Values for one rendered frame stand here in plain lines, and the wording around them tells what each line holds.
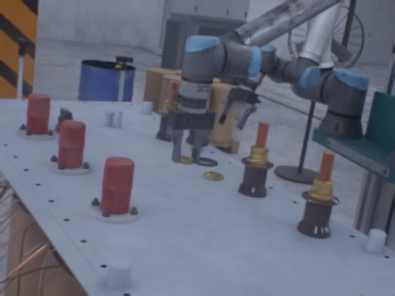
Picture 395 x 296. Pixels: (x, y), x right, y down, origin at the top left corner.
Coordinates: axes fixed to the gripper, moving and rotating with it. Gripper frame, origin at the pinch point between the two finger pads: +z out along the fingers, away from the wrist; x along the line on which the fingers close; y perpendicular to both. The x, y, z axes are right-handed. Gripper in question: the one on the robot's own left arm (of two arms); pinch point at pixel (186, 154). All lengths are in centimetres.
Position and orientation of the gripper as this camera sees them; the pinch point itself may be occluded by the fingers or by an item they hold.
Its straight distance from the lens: 176.9
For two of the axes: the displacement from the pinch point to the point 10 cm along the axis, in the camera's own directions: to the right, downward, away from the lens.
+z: -1.4, 9.6, 2.6
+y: 4.9, 2.9, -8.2
